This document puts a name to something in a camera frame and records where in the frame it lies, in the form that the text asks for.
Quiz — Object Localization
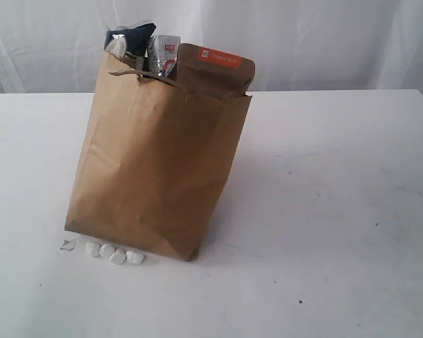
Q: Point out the small blue white packet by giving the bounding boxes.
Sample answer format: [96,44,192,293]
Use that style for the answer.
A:
[147,35,181,77]

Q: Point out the small clear plastic scrap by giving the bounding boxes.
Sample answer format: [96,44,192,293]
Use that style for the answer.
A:
[60,239,76,252]

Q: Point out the spaghetti package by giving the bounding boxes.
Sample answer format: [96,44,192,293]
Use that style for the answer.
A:
[104,22,157,70]

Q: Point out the brown kraft pouch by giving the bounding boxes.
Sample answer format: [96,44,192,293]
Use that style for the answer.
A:
[168,43,255,100]

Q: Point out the brown paper bag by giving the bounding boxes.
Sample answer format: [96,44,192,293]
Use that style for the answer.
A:
[64,54,251,261]

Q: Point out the white pebble cluster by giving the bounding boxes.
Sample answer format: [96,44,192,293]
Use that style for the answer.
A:
[85,242,145,265]

